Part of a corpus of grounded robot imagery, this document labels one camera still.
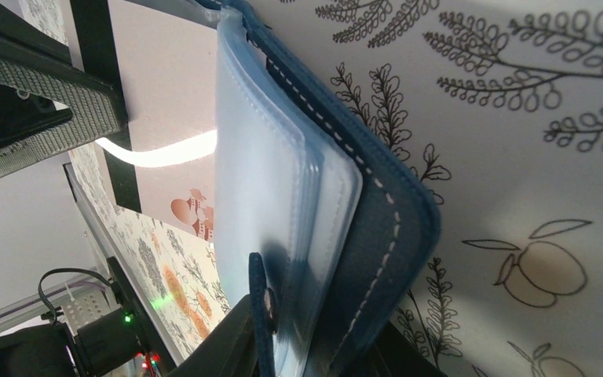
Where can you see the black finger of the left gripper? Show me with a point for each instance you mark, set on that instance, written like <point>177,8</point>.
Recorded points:
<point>47,106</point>

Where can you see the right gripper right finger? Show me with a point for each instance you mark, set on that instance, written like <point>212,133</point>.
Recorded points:
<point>393,355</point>

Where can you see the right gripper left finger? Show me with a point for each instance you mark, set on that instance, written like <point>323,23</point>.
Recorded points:
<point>229,350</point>

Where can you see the white card black stripe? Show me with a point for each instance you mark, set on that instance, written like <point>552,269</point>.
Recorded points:
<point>160,56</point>

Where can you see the floral patterned table mat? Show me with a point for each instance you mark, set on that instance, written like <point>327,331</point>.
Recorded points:
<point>497,106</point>

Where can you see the aluminium rail frame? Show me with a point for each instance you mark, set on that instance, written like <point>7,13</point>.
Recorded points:
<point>46,222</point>

